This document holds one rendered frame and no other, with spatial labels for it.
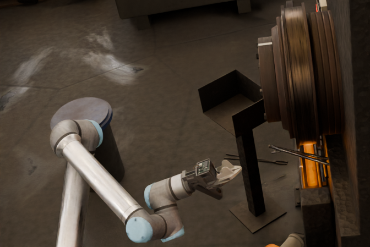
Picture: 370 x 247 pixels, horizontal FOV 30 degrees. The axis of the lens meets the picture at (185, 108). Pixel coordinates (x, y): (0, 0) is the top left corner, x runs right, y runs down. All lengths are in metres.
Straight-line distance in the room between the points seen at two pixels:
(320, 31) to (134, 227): 0.93
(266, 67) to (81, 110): 1.60
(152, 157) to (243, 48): 1.10
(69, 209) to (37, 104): 1.71
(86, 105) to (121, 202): 1.16
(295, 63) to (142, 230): 0.81
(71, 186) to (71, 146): 0.24
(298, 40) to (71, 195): 1.24
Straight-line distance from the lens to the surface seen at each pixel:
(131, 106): 4.21
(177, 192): 2.53
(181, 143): 3.85
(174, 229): 2.54
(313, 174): 2.44
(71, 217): 2.90
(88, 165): 2.62
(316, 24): 2.16
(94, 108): 3.55
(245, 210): 3.39
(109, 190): 2.55
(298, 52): 2.07
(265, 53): 2.17
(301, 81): 2.06
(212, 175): 2.49
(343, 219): 2.14
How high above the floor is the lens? 2.45
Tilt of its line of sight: 37 degrees down
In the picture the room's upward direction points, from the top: 13 degrees counter-clockwise
